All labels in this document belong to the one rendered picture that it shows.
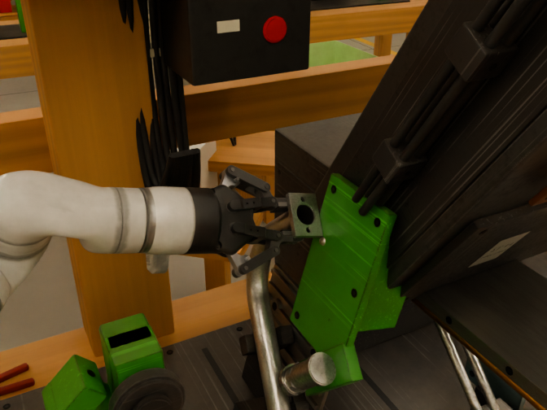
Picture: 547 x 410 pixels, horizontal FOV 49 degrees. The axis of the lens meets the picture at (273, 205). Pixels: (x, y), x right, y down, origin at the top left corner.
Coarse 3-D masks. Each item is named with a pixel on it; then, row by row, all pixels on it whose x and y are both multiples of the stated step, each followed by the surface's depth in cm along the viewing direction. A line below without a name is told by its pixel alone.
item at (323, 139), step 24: (336, 120) 96; (288, 144) 90; (312, 144) 88; (336, 144) 88; (288, 168) 92; (312, 168) 85; (288, 192) 93; (312, 192) 86; (312, 240) 89; (288, 264) 99; (408, 312) 100; (360, 336) 97; (384, 336) 100
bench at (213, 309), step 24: (216, 288) 117; (240, 288) 117; (192, 312) 110; (216, 312) 110; (240, 312) 110; (72, 336) 105; (168, 336) 105; (192, 336) 105; (0, 360) 99; (24, 360) 99; (48, 360) 99; (96, 360) 99; (0, 384) 95
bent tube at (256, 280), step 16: (288, 208) 72; (304, 208) 74; (272, 224) 76; (288, 224) 73; (304, 224) 75; (320, 224) 73; (256, 272) 81; (256, 288) 81; (256, 304) 80; (256, 320) 80; (272, 320) 80; (256, 336) 79; (272, 336) 79; (272, 352) 78; (272, 368) 77; (272, 384) 77; (272, 400) 76; (288, 400) 77
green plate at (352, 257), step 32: (352, 192) 68; (352, 224) 68; (384, 224) 63; (320, 256) 73; (352, 256) 68; (384, 256) 67; (320, 288) 73; (352, 288) 68; (384, 288) 69; (320, 320) 73; (352, 320) 68; (384, 320) 72
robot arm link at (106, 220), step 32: (0, 192) 54; (32, 192) 55; (64, 192) 57; (96, 192) 60; (128, 192) 62; (0, 224) 53; (32, 224) 54; (64, 224) 56; (96, 224) 58; (128, 224) 60
